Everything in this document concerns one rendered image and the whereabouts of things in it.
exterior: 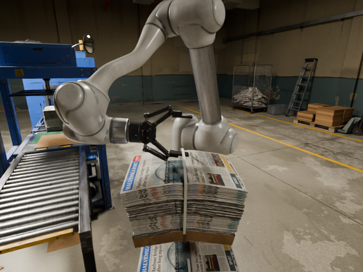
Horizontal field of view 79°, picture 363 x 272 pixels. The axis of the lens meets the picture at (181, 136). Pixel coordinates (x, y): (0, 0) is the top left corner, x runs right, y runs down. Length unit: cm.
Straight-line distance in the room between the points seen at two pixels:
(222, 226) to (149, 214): 25
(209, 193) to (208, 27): 59
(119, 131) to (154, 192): 23
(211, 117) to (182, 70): 967
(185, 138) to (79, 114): 73
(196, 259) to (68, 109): 70
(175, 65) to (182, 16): 967
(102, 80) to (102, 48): 916
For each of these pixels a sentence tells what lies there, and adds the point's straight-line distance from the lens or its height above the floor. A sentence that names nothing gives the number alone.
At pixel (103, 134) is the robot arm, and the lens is 74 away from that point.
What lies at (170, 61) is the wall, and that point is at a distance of 1049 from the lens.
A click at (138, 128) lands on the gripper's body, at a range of 75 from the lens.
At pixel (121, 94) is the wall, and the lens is 993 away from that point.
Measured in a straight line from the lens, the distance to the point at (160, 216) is 76.
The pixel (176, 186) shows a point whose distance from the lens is 69.
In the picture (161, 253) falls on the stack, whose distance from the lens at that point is 98.
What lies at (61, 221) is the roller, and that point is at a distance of 133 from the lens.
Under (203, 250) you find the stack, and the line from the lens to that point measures 99.
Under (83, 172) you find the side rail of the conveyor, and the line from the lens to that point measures 178.
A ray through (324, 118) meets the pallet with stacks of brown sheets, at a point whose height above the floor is 31.
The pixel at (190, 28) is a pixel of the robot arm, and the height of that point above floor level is 167.
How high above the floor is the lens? 152
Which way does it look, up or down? 17 degrees down
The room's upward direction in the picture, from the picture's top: straight up
